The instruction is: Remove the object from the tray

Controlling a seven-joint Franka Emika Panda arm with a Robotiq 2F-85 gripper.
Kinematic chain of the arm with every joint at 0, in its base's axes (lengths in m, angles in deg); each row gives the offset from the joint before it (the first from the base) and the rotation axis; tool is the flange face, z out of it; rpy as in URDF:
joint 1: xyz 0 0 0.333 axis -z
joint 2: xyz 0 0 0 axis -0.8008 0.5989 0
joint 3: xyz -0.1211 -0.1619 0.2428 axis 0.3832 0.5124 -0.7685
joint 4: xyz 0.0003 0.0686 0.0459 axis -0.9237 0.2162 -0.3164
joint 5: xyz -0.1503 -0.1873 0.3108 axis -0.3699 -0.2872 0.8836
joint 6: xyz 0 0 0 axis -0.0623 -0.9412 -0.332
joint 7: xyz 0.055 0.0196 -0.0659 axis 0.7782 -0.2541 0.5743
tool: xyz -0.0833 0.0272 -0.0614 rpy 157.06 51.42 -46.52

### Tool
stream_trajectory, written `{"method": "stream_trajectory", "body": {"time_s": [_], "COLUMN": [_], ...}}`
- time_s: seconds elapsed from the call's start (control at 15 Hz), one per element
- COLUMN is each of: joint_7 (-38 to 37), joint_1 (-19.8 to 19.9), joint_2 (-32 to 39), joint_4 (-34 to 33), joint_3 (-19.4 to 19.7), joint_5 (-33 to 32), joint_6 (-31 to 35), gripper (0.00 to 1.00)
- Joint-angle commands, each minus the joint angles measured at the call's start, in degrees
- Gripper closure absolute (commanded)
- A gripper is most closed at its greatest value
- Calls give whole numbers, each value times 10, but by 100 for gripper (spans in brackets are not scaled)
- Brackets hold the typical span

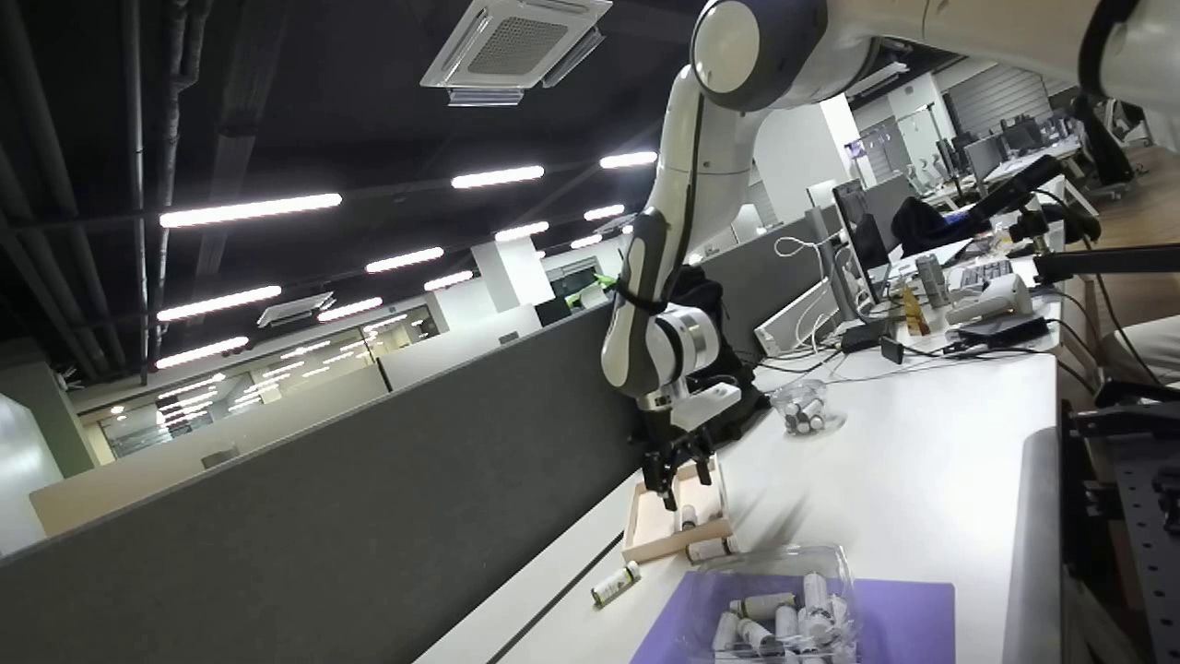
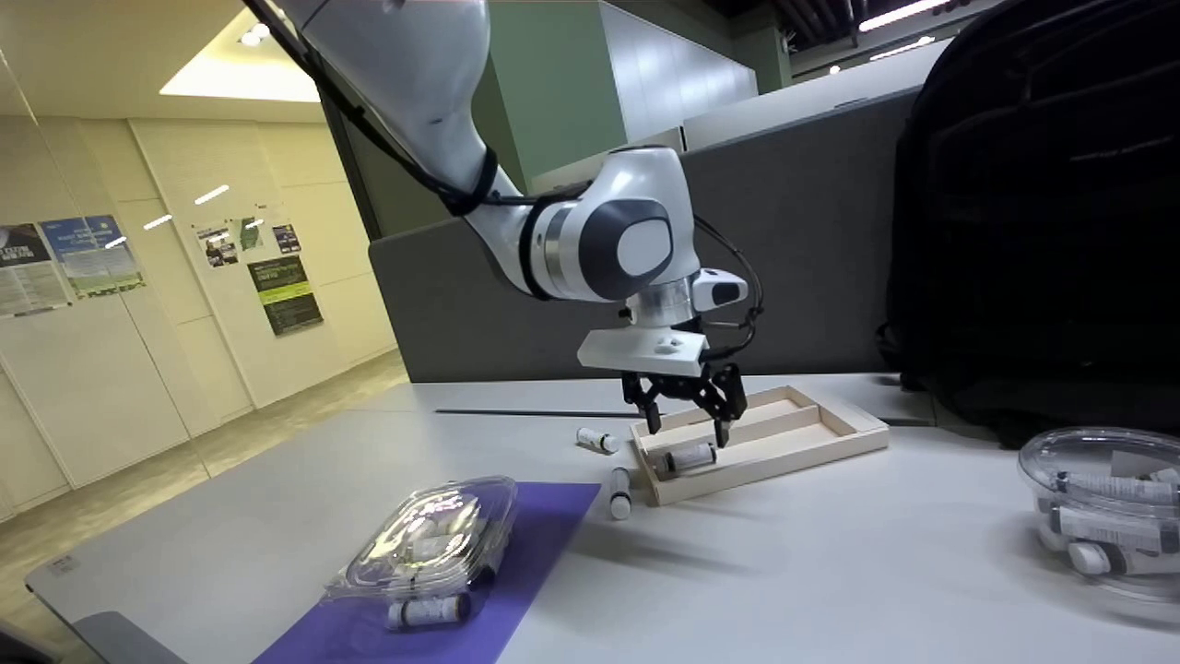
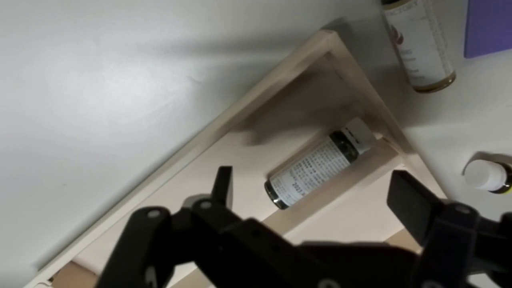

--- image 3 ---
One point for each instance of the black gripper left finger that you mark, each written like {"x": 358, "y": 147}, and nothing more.
{"x": 177, "y": 249}

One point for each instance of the small bottle white cap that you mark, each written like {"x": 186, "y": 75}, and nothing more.
{"x": 486, "y": 174}

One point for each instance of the small labelled bottle yellowish base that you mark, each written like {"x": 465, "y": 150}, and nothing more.
{"x": 422, "y": 41}

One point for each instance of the purple mat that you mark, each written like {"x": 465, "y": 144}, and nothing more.
{"x": 489, "y": 25}

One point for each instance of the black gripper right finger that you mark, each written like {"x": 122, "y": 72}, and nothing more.
{"x": 458, "y": 240}

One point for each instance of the small dark bottle white label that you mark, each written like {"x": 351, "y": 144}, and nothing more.
{"x": 314, "y": 165}

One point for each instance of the light wooden divided tray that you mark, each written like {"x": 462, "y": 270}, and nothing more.
{"x": 346, "y": 213}

